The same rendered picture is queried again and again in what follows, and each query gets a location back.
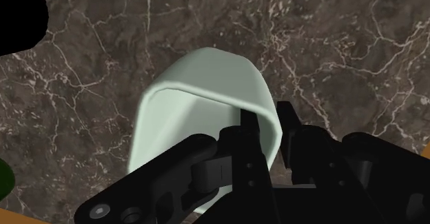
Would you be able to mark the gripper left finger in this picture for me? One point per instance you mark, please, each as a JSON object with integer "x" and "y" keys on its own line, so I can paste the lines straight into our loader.
{"x": 158, "y": 179}

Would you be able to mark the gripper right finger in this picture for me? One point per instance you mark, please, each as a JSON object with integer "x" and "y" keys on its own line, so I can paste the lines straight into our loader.
{"x": 369, "y": 163}

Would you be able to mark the pale green cup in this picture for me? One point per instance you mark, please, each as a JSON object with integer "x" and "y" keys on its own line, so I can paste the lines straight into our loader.
{"x": 205, "y": 78}

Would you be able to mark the dark green round thing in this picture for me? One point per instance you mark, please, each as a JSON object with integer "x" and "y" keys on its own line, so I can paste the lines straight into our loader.
{"x": 5, "y": 179}

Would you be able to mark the black rounded thing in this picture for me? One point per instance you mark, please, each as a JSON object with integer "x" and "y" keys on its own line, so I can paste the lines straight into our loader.
{"x": 18, "y": 15}

